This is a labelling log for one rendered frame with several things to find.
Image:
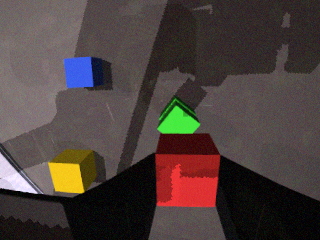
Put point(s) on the yellow block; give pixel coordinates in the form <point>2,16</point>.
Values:
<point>73,170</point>

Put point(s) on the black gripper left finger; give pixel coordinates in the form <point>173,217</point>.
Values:
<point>121,208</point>

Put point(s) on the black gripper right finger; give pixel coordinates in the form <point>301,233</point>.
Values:
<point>252,207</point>

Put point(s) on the red block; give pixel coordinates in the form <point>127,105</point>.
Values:
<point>187,166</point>

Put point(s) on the blue block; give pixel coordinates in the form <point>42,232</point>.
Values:
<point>83,71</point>

